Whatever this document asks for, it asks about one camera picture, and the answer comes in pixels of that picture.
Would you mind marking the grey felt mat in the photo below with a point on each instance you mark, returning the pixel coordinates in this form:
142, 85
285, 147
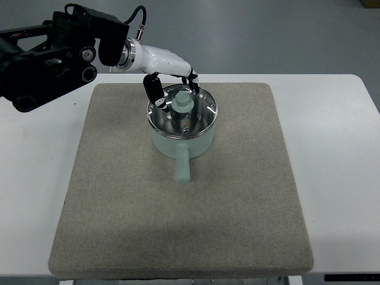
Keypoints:
125, 217

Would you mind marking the brown cardboard box corner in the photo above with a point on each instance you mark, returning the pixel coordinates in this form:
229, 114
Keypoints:
371, 3

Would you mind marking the black table control panel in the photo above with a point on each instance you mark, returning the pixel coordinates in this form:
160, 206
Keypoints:
352, 277

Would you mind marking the mint green saucepan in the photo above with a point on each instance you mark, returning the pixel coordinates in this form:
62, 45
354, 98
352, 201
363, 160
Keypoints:
182, 149

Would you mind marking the glass lid with green knob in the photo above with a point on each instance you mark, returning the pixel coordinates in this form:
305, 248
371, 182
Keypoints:
183, 123

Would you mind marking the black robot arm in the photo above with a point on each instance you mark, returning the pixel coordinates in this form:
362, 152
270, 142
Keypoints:
42, 63

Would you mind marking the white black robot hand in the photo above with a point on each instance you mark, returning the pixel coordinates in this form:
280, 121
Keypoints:
154, 61

